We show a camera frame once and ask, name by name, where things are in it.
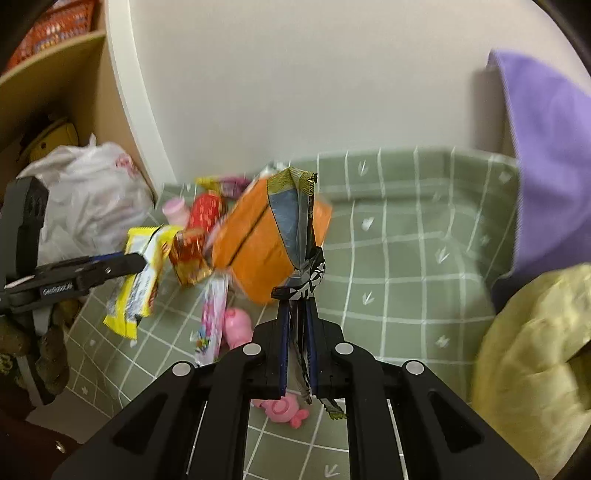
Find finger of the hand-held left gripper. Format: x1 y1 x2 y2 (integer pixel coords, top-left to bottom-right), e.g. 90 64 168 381
74 251 147 288

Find yellow toy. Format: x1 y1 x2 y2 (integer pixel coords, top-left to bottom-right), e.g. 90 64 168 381
18 117 79 162

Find red gold snack packet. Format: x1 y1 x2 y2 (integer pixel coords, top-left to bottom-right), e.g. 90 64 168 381
168 228 214 287

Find red round pouch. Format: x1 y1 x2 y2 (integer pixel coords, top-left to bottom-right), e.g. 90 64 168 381
187 191 227 241

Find pink pig toy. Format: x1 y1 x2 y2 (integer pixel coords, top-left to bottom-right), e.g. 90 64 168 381
222 307 310 428

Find purple yellow snack wrapper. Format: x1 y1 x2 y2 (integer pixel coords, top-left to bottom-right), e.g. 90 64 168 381
196 175 252 200

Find purple cloth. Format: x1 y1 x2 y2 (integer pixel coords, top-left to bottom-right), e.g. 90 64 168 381
485 48 591 315

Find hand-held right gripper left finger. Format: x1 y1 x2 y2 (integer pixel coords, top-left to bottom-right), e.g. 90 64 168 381
51 286 296 480

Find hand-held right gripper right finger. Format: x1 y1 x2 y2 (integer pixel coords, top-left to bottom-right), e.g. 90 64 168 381
298 298 541 480

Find green grid bedsheet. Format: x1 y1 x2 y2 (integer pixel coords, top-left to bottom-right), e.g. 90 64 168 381
65 147 522 480

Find brown plush toy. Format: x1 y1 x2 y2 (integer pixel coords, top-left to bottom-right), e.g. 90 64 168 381
0 318 70 407

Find orange packets on shelf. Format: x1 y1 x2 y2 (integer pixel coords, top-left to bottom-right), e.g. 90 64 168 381
7 0 98 70

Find wooden shelf unit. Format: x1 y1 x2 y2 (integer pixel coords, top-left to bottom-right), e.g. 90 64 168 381
0 0 178 195

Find pink white candy wrapper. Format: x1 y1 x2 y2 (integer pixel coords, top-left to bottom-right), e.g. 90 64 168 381
193 274 229 365

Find dark blue silver snack wrapper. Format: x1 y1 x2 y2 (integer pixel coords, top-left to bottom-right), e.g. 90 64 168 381
267 167 347 421

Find white plastic bag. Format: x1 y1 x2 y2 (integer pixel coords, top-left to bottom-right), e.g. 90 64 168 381
16 134 155 268

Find yellow-green blanket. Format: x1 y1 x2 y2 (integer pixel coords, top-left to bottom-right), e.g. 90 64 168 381
471 264 591 480

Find orange plastic bag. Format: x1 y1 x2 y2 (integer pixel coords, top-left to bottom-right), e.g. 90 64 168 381
211 178 333 305

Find pink plastic bottle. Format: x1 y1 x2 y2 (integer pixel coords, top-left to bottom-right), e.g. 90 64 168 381
163 198 190 227

